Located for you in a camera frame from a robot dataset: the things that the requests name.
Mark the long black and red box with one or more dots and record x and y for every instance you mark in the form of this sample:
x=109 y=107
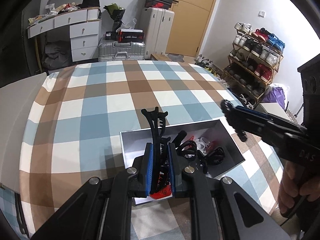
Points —
x=131 y=36

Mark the white desk with drawers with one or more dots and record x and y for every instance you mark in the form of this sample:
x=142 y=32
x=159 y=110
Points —
x=80 y=30

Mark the black wrapped bouquet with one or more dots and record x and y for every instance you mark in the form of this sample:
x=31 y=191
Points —
x=115 y=13

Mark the blue checked cloth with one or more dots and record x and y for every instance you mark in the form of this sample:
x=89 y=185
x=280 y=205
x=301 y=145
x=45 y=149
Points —
x=10 y=210

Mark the silver rectangular box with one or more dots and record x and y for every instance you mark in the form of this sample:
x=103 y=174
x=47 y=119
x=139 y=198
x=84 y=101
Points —
x=132 y=145

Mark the purple bag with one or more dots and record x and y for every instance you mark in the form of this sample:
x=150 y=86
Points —
x=275 y=97

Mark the white light switch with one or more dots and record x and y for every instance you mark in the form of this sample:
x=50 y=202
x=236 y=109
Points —
x=261 y=13

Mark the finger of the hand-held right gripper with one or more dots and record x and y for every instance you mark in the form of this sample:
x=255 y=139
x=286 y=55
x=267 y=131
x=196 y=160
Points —
x=250 y=125
x=252 y=112

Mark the row of shoes on floor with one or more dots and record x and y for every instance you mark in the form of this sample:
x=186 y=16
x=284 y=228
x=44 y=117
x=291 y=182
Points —
x=208 y=66

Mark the silver suitcase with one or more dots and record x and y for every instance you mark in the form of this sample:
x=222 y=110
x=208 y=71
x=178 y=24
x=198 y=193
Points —
x=120 y=51

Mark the small grey box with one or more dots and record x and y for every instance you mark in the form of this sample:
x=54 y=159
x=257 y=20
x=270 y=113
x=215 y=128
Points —
x=270 y=108

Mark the small black box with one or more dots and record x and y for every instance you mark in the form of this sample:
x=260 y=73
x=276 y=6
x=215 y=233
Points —
x=111 y=36

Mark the clear small hair clip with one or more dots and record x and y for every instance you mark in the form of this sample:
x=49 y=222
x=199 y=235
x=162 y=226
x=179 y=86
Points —
x=202 y=144

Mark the black and red shoe box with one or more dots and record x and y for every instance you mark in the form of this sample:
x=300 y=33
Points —
x=157 y=4

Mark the long black hair clip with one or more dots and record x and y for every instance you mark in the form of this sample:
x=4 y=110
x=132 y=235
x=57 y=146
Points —
x=153 y=130

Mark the black claw hair clip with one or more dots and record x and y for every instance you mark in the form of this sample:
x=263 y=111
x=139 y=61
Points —
x=215 y=156
x=188 y=151

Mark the wooden door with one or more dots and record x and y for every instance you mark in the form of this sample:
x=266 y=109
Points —
x=192 y=17

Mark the red round disc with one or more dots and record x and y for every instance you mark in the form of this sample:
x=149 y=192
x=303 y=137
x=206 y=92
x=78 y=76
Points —
x=163 y=193

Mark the clear plastic bag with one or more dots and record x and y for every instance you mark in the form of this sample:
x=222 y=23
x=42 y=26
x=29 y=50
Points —
x=130 y=24

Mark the wooden shoe rack with shoes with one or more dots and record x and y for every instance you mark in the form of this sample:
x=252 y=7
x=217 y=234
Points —
x=252 y=62

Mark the grey clothes pile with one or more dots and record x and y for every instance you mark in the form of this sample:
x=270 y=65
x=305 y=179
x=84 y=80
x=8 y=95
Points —
x=56 y=56

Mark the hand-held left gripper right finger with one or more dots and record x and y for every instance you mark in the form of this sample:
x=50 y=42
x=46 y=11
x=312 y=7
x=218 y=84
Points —
x=172 y=172

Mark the person's right hand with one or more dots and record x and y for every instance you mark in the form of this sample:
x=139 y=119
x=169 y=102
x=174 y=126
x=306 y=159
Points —
x=288 y=187

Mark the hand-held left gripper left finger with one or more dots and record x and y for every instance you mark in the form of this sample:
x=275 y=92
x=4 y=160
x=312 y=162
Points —
x=147 y=172

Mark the white suitcase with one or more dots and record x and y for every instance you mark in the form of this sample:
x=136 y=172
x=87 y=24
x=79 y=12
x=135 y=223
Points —
x=156 y=32

